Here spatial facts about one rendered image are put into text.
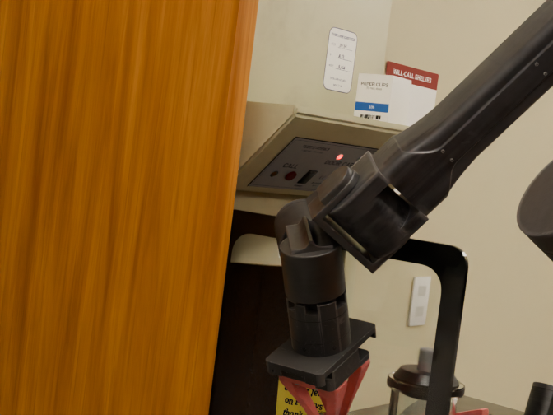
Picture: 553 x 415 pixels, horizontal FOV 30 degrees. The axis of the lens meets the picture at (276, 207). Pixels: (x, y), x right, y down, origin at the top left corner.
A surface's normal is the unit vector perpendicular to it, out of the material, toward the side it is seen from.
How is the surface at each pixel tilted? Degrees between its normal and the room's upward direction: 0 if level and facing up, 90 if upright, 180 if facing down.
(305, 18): 90
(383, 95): 90
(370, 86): 90
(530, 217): 56
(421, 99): 90
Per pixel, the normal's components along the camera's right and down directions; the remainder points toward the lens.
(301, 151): 0.45, 0.79
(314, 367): -0.11, -0.92
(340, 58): 0.76, 0.13
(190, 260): -0.63, -0.04
